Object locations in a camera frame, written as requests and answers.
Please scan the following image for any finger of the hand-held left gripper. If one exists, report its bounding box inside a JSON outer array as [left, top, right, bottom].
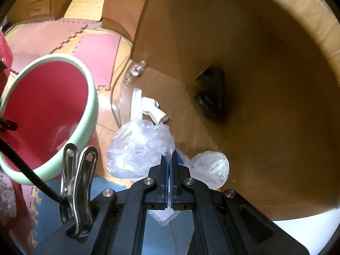
[[0, 117, 18, 132]]

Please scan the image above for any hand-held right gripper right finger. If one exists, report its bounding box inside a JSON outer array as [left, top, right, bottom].
[[171, 151, 310, 255]]

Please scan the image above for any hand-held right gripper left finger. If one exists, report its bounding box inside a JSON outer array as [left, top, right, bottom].
[[32, 154, 170, 255]]

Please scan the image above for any white printed plastic bag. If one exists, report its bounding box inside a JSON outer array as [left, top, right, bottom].
[[147, 150, 229, 227]]

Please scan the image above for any clear plastic bag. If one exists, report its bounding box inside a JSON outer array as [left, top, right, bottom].
[[106, 87, 176, 180]]

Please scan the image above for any red bucket with green rim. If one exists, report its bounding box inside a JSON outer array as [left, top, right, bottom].
[[0, 54, 99, 186]]

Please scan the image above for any clear bottle with red label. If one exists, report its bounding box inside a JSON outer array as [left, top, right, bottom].
[[123, 61, 147, 85]]

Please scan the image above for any red patterned fabric cushion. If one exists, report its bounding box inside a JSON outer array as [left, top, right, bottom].
[[0, 30, 14, 75]]

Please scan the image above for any metal spring clip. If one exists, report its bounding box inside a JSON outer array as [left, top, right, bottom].
[[59, 143, 99, 238]]

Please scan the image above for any pink foam puzzle mat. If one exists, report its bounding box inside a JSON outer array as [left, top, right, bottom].
[[7, 18, 103, 72]]

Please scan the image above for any black caster wheel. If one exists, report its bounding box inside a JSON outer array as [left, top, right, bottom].
[[194, 68, 226, 120]]

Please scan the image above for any wooden drawer dresser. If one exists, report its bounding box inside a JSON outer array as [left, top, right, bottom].
[[8, 0, 88, 24]]

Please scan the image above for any yellow grid mat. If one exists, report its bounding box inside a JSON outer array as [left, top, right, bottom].
[[64, 0, 109, 22]]

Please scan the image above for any wooden desk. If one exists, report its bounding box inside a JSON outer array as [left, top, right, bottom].
[[130, 0, 336, 221]]

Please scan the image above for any wooden cabinet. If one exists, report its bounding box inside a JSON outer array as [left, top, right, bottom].
[[102, 0, 154, 41]]

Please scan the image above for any black cable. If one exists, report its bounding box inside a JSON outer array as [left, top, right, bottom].
[[0, 137, 71, 208]]

